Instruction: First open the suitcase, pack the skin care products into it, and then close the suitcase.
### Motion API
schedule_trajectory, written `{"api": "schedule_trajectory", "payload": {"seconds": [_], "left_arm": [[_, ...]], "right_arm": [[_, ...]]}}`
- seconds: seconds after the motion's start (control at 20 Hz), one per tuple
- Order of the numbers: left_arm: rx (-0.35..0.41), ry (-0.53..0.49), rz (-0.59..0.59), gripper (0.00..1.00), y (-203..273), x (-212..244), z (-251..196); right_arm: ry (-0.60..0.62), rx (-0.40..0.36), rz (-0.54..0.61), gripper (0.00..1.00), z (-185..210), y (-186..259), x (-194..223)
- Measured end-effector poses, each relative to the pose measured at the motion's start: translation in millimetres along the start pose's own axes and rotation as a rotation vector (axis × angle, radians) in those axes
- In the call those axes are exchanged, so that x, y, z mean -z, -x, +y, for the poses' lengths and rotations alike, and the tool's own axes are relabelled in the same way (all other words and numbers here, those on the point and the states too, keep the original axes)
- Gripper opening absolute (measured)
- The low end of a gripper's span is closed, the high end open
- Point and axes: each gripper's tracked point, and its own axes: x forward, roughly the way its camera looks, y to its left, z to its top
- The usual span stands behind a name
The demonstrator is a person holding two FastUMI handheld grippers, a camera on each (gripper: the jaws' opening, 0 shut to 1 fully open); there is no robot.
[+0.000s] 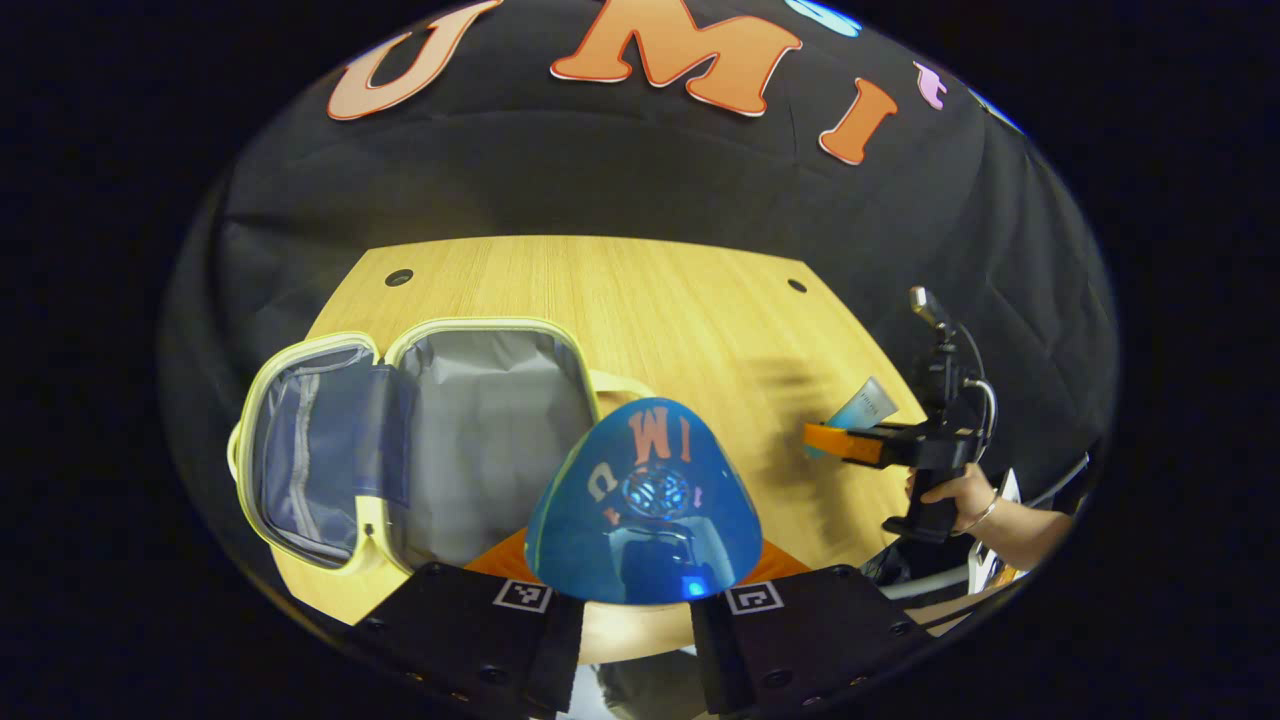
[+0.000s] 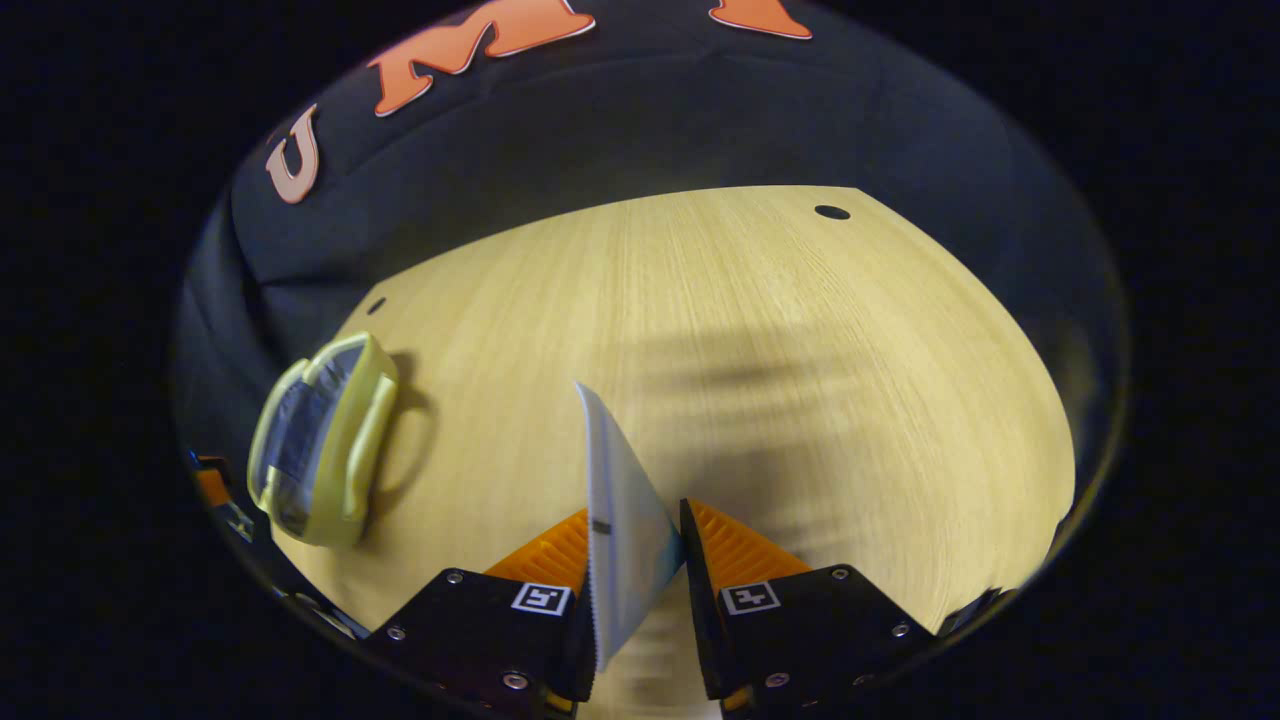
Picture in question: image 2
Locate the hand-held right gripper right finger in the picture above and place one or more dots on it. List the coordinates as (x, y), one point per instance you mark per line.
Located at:
(700, 620)

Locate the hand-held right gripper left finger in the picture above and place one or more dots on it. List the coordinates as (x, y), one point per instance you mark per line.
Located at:
(480, 630)

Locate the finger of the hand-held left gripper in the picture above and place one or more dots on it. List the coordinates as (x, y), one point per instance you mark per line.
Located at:
(215, 485)

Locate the white cream tube teal cap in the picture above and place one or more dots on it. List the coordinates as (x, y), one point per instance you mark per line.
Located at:
(625, 540)

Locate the pale yellow suitcase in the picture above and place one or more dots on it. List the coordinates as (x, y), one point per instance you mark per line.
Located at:
(340, 470)

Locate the black backdrop cloth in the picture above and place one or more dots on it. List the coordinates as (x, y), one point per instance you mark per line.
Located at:
(650, 120)

